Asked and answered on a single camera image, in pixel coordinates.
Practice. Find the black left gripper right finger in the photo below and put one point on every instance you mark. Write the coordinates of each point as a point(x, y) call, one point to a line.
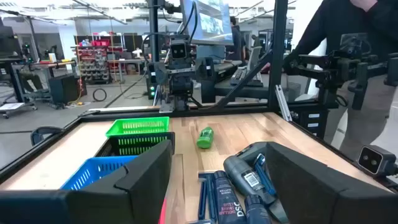
point(311, 199)

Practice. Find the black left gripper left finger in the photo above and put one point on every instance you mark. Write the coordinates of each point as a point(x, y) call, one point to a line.
point(124, 202)

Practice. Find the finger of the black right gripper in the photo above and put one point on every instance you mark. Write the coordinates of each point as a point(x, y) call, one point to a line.
point(204, 73)
point(161, 73)

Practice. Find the blue disposable razor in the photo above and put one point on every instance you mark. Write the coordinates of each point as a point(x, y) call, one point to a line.
point(264, 177)
point(212, 199)

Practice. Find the grey deodorant bottle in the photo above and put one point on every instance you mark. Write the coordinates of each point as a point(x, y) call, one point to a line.
point(242, 174)
point(256, 211)

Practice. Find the green travel bottle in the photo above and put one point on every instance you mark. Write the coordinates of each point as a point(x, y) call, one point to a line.
point(205, 137)

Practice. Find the blue pen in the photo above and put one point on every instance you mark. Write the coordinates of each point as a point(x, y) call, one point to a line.
point(202, 199)

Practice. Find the black controller box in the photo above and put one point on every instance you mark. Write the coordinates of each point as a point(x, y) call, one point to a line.
point(151, 77)

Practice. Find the black keyboard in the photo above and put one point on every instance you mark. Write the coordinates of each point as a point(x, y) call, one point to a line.
point(238, 76)

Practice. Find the red plastic basket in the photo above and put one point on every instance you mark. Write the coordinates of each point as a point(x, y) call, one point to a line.
point(162, 216)

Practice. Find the person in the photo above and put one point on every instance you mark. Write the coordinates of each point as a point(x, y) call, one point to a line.
point(236, 40)
point(357, 18)

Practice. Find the blue plastic basket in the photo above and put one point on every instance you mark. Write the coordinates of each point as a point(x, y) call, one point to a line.
point(90, 171)

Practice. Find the computer monitor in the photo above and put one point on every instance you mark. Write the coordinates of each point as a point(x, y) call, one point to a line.
point(211, 21)

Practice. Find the black plastic basket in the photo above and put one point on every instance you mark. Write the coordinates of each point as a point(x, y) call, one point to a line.
point(109, 149)

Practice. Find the green plastic basket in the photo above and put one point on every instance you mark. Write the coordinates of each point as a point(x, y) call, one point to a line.
point(136, 126)

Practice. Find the shelf with red bins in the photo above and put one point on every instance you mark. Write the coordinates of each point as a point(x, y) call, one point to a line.
point(93, 62)

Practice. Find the black drawer cabinet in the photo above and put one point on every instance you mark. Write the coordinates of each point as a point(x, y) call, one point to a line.
point(312, 124)

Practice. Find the black computer case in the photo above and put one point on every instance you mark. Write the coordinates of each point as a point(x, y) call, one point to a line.
point(65, 88)

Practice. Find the workshop desk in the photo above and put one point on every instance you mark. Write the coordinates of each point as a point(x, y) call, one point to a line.
point(46, 65)

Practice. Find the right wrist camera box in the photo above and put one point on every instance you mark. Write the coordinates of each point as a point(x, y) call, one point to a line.
point(178, 50)

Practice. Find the table-level camera box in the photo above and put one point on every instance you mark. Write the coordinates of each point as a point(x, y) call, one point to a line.
point(373, 160)

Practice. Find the black aluminium table frame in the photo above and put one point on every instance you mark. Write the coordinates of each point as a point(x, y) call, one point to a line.
point(278, 62)

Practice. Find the silver metal bracket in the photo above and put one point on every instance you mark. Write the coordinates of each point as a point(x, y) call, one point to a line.
point(283, 104)

